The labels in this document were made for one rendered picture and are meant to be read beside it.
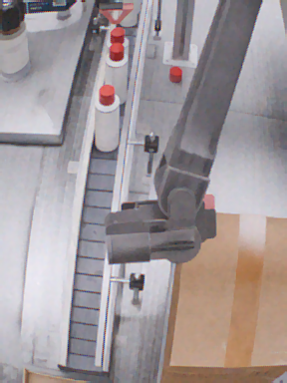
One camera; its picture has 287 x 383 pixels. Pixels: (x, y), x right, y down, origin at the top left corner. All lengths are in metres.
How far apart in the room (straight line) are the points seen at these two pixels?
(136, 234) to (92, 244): 0.49
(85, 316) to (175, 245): 0.48
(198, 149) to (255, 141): 0.75
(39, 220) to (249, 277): 0.55
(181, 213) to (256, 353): 0.34
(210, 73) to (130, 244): 0.26
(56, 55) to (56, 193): 0.38
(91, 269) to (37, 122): 0.38
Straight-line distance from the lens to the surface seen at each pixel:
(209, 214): 1.06
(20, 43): 1.55
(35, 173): 1.56
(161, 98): 1.66
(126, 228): 0.93
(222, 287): 1.14
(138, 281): 1.29
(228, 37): 0.86
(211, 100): 0.87
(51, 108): 1.59
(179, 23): 1.62
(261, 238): 1.18
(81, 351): 1.34
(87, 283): 1.39
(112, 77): 1.49
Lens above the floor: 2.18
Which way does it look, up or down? 62 degrees down
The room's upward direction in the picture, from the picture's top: 4 degrees clockwise
